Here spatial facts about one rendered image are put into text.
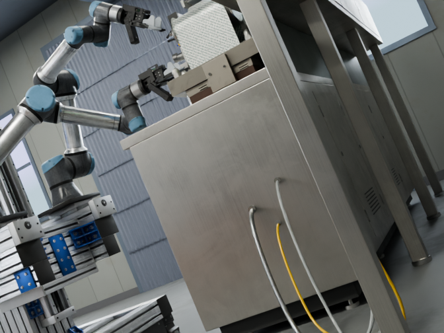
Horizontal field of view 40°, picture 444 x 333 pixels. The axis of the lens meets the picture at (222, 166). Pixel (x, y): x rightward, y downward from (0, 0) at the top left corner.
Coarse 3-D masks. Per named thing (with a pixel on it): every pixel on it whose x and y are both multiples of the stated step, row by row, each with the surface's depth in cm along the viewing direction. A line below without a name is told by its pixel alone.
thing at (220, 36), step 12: (216, 24) 247; (228, 24) 245; (192, 36) 251; (204, 36) 249; (216, 36) 247; (228, 36) 246; (192, 48) 252; (204, 48) 250; (216, 48) 248; (228, 48) 246; (192, 60) 252; (204, 60) 250
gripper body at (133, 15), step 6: (126, 6) 266; (132, 6) 265; (120, 12) 266; (126, 12) 267; (132, 12) 264; (138, 12) 263; (144, 12) 264; (150, 12) 268; (120, 18) 267; (132, 18) 264; (138, 18) 264; (144, 18) 266; (132, 24) 264
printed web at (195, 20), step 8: (208, 0) 251; (192, 8) 278; (200, 8) 250; (208, 8) 248; (216, 8) 246; (224, 8) 245; (184, 16) 253; (192, 16) 251; (200, 16) 249; (208, 16) 248; (216, 16) 247; (224, 16) 245; (176, 24) 254; (184, 24) 252; (192, 24) 251; (200, 24) 249; (208, 24) 248; (232, 24) 257; (176, 32) 253; (184, 32) 252; (192, 32) 251; (240, 32) 256; (240, 40) 259
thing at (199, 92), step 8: (240, 64) 225; (248, 64) 224; (256, 64) 227; (240, 72) 226; (248, 72) 224; (192, 88) 233; (200, 88) 233; (208, 88) 231; (192, 96) 233; (200, 96) 232
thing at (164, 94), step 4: (152, 84) 258; (148, 88) 259; (152, 88) 258; (156, 88) 257; (160, 88) 259; (156, 92) 258; (160, 92) 257; (164, 92) 256; (168, 92) 258; (164, 96) 256; (168, 96) 256; (168, 100) 257
